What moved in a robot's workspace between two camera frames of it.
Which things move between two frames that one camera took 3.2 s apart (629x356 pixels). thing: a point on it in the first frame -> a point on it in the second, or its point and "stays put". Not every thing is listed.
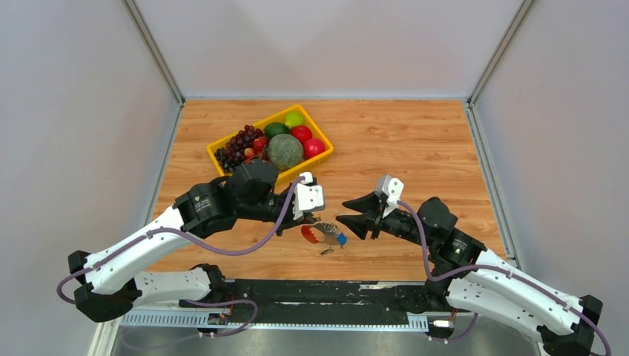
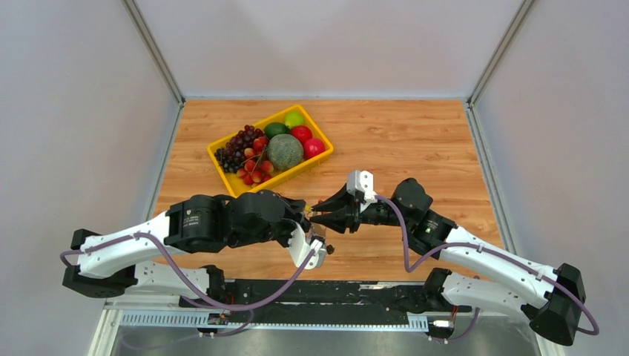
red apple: x=303 y=133 stays put
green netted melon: x=285 y=151 stays put
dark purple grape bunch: x=233 y=152 stays put
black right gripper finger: x=362 y=222 -> x=338 y=223
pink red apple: x=313 y=147 stays put
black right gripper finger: x=364 y=204 -> x=340 y=201
